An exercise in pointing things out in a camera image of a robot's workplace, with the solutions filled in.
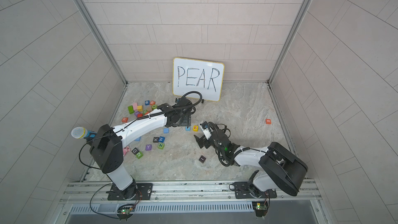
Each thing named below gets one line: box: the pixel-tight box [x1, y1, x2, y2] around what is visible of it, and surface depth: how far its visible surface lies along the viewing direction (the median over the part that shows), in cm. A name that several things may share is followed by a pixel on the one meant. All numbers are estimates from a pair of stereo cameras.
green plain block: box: [127, 105, 135, 115], surface depth 101 cm
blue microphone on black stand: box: [70, 126, 98, 142], surface depth 67 cm
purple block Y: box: [145, 144, 152, 151], surface depth 86 cm
